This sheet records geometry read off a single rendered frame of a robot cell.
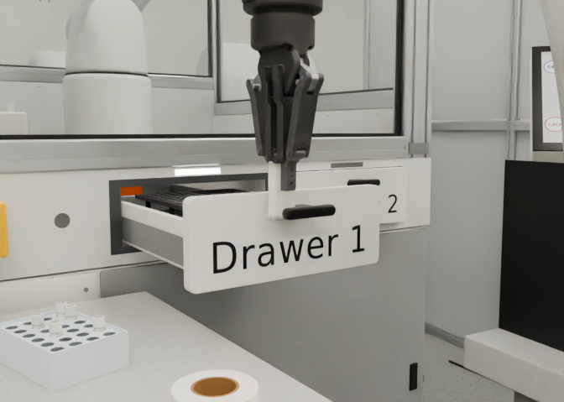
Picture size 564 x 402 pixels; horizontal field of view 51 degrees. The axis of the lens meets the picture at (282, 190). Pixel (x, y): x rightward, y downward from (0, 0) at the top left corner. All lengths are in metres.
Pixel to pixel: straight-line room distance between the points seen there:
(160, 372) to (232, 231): 0.18
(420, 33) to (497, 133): 1.46
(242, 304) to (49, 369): 0.50
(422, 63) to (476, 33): 1.55
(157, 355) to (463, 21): 2.42
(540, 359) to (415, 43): 0.75
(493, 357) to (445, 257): 2.24
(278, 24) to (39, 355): 0.42
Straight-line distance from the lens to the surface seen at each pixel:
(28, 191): 0.89
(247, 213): 0.71
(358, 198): 0.81
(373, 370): 1.29
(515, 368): 0.72
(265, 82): 0.71
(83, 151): 0.90
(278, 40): 0.68
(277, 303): 1.09
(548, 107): 1.42
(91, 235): 0.92
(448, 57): 2.93
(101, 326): 0.66
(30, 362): 0.65
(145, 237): 0.84
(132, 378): 0.63
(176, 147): 0.95
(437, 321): 3.07
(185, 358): 0.67
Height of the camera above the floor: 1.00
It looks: 6 degrees down
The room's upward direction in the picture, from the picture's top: straight up
